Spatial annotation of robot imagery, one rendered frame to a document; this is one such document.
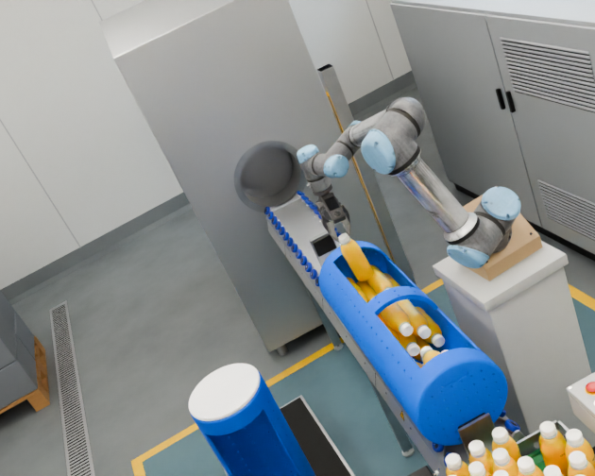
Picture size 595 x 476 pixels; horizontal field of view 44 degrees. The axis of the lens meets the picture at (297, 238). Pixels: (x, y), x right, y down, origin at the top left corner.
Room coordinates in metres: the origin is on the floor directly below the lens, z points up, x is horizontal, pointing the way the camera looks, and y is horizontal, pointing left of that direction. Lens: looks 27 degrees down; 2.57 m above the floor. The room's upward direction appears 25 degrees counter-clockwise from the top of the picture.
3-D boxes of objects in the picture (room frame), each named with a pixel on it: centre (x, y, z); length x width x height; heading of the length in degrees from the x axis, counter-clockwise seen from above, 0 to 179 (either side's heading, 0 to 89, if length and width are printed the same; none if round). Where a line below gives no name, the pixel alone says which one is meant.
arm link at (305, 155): (2.32, -0.15, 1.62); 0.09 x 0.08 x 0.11; 29
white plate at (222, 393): (2.16, 0.47, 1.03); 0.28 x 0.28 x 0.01
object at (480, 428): (1.51, -0.23, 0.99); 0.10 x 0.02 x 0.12; 96
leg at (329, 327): (3.53, 0.05, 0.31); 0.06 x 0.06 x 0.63; 6
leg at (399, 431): (2.55, -0.05, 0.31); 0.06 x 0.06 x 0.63; 6
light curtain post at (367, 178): (3.03, -0.40, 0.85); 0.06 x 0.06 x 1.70; 6
